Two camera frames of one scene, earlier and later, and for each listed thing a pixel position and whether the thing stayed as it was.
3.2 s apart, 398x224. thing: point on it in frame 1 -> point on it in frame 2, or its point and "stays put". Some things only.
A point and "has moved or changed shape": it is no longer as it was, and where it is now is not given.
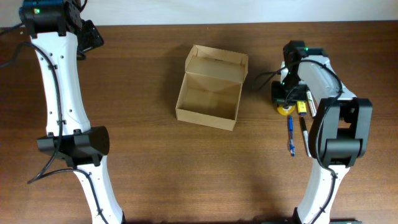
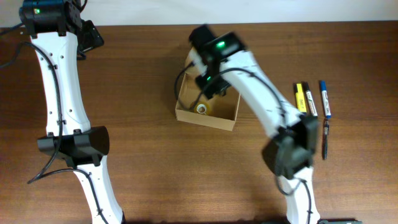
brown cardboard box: x=211 y=87 stays put
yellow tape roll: x=286 y=111 has moved or changed shape
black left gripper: x=93 y=38 stays put
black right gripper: x=277 y=97 -> x=208 y=87
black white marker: x=311 y=104 stays put
